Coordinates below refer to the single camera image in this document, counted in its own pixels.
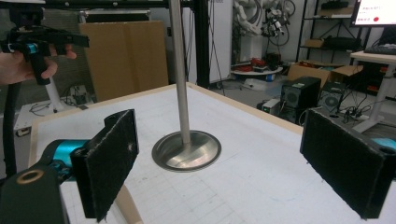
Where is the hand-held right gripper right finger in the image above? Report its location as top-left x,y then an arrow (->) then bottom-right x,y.
299,106 -> 396,219

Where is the white board panel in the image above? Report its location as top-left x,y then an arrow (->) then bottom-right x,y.
208,0 -> 234,84

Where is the small black computer tower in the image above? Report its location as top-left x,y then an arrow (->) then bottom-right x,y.
318,81 -> 347,114

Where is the small white device box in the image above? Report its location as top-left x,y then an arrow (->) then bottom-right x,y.
261,98 -> 282,116

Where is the black keyboard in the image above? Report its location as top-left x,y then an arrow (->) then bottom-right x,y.
363,43 -> 396,56

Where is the black metal frame post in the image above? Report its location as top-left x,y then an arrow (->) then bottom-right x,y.
193,0 -> 211,89

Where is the white grid mat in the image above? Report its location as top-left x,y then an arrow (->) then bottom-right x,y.
33,86 -> 396,224

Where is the black pole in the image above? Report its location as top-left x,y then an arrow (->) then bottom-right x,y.
2,82 -> 22,179

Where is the open cardboard box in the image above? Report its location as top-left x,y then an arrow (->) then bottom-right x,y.
286,61 -> 364,89

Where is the round white table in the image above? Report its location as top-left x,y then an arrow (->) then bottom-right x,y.
230,65 -> 284,77

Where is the wooden slotted spatula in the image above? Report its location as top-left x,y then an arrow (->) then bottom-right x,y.
114,184 -> 145,224

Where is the computer monitor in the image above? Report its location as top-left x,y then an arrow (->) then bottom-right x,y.
349,0 -> 396,28

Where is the steel utensil rack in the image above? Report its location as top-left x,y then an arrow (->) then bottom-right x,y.
151,0 -> 222,173

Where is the white desk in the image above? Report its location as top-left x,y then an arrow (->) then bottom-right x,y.
349,50 -> 396,134

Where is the black metal shelf rack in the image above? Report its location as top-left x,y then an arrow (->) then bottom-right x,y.
296,0 -> 372,64

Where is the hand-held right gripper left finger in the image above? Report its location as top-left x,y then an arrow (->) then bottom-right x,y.
69,108 -> 140,223

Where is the brown cardboard sheet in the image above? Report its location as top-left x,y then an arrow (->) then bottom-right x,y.
78,20 -> 170,103

